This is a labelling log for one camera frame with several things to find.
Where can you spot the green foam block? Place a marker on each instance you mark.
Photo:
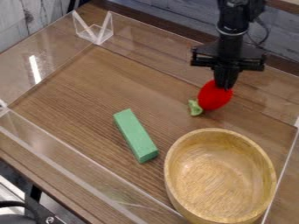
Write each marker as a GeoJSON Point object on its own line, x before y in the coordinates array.
{"type": "Point", "coordinates": [133, 130]}

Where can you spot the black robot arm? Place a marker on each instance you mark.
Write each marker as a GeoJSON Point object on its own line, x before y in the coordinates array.
{"type": "Point", "coordinates": [237, 14]}

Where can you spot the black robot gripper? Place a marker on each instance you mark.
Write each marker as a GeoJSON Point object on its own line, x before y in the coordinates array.
{"type": "Point", "coordinates": [229, 53]}

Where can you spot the clear acrylic tray walls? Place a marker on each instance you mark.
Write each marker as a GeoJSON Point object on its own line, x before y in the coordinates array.
{"type": "Point", "coordinates": [65, 85]}

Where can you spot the red plush strawberry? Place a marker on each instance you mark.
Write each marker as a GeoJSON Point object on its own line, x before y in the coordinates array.
{"type": "Point", "coordinates": [213, 97]}

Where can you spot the clear acrylic corner bracket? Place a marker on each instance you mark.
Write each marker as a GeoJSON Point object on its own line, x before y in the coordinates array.
{"type": "Point", "coordinates": [94, 33]}

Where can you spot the wooden bowl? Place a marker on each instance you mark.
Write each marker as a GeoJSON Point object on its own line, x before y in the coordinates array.
{"type": "Point", "coordinates": [220, 177]}

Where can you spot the black table leg bracket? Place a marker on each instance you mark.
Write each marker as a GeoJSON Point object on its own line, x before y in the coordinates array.
{"type": "Point", "coordinates": [42, 214]}

